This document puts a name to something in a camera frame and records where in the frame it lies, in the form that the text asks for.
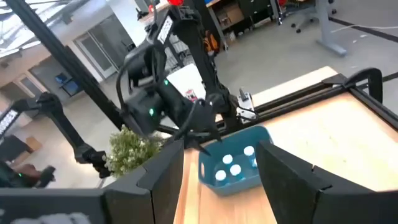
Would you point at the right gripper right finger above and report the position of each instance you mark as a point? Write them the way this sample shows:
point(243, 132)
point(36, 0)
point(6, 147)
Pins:
point(289, 186)

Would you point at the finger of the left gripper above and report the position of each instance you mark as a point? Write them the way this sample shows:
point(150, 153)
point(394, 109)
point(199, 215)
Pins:
point(216, 133)
point(197, 145)

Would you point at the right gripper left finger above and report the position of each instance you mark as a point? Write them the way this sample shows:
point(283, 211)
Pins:
point(155, 193)

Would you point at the black background robot arm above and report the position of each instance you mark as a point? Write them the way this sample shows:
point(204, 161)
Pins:
point(31, 179)
point(62, 124)

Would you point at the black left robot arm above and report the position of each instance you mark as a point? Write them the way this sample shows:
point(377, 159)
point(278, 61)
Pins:
point(196, 46)

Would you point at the teal plastic bin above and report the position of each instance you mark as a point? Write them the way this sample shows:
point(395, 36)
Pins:
point(214, 185)

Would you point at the white flat panel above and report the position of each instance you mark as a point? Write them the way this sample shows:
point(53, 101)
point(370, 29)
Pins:
point(186, 77)

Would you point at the green potted plant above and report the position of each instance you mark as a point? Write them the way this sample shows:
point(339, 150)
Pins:
point(130, 152)

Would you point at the wooden workbench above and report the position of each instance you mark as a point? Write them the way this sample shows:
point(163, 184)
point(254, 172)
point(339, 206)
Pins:
point(217, 28)

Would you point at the brown cardboard box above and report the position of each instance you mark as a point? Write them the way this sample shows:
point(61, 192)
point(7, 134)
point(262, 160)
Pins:
point(231, 14)
point(33, 143)

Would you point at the blue container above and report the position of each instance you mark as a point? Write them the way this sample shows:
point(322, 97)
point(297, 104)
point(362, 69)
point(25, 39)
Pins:
point(70, 85)

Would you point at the black office chair base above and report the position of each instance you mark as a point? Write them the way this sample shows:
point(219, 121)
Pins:
point(303, 21)

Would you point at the grey desk leg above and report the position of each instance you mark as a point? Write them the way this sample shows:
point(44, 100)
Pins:
point(326, 31)

